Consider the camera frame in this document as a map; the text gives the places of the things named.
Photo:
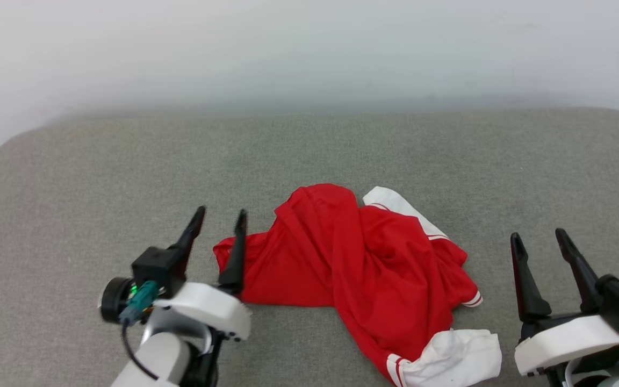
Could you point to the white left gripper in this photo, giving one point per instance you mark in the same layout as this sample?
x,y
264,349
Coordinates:
x,y
207,309

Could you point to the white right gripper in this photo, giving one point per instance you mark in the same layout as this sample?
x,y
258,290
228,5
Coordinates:
x,y
567,341

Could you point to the red and white garment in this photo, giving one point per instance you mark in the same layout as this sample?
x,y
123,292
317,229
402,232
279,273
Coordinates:
x,y
352,263

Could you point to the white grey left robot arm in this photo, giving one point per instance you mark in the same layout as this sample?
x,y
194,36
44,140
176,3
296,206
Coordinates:
x,y
162,357

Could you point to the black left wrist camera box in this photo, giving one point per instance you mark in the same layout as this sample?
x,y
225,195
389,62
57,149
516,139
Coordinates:
x,y
159,266

